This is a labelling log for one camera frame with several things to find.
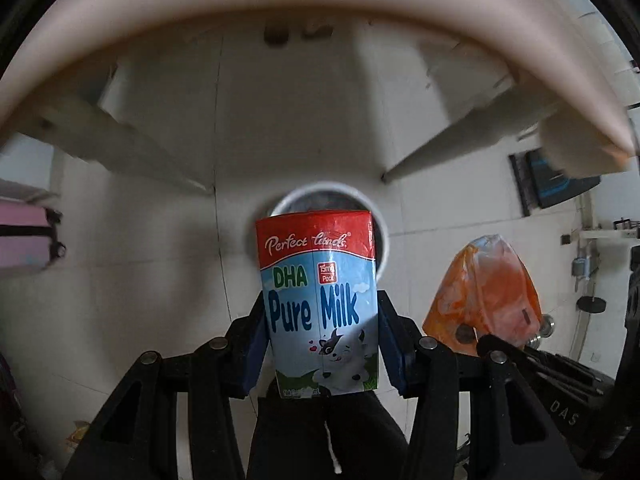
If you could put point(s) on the chrome dumbbell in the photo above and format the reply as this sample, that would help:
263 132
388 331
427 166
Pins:
544 324

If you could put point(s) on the diamond-patterned tablecloth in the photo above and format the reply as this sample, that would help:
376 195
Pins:
320 10

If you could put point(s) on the person's black pants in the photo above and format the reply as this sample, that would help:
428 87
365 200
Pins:
300 440

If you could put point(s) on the pink suitcase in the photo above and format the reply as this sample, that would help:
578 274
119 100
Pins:
25 255

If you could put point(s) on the black round disc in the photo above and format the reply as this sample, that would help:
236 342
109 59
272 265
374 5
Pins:
590 305

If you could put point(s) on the white round trash bin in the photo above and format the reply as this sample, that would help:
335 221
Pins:
325 189

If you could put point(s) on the orange plastic bag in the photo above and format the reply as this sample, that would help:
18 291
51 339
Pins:
480 290

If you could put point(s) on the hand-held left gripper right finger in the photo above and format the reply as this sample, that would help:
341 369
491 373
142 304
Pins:
395 355

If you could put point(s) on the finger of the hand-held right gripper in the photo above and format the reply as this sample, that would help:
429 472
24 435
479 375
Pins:
540 367

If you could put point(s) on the blue red milk carton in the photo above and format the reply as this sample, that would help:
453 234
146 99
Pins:
315 310

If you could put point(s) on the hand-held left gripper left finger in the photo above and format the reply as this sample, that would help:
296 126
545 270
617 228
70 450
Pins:
252 355

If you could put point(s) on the black and blue board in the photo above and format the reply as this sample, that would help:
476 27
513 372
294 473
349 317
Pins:
535 185

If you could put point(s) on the white wooden table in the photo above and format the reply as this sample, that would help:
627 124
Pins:
125 150

